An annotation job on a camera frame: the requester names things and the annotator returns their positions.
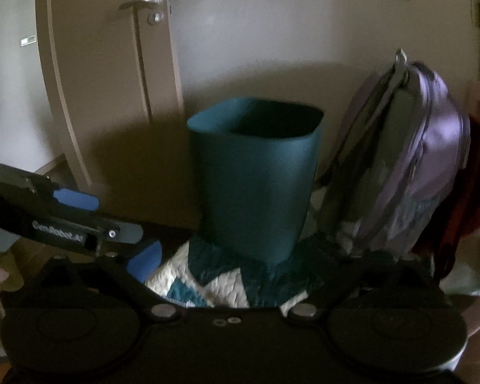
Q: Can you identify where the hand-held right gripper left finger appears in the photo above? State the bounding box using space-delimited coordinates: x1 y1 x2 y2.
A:
40 240 182 323

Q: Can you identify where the beige door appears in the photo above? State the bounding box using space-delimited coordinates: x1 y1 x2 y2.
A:
35 0 185 211

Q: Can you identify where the teal white quilt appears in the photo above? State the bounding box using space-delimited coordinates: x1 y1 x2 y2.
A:
144 234 355 309

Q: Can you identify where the red cloth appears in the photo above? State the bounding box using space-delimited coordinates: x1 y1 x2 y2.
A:
418 114 480 281

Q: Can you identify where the metal door handle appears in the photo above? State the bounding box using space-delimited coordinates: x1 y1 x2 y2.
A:
119 0 164 12

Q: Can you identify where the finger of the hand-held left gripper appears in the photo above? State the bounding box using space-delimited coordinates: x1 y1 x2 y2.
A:
0 178 101 212
84 223 145 255

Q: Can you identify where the teal plastic trash bin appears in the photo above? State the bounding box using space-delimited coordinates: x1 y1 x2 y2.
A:
186 96 325 265

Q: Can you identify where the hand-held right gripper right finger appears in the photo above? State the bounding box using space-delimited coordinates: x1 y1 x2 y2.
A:
287 253 437 324

